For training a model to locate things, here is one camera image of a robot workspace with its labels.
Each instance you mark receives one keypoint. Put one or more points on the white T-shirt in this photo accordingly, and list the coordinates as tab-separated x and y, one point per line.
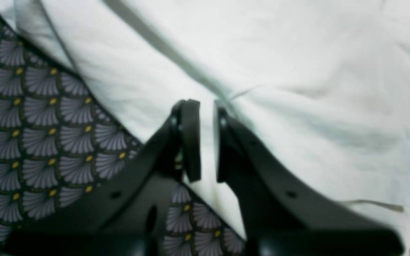
325	84

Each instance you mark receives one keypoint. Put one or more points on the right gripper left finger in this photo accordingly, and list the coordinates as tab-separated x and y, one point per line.
122	217

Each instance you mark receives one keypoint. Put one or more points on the patterned grey fan tablecloth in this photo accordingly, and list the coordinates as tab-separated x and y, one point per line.
57	143

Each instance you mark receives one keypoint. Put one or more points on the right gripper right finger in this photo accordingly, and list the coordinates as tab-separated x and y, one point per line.
282	216

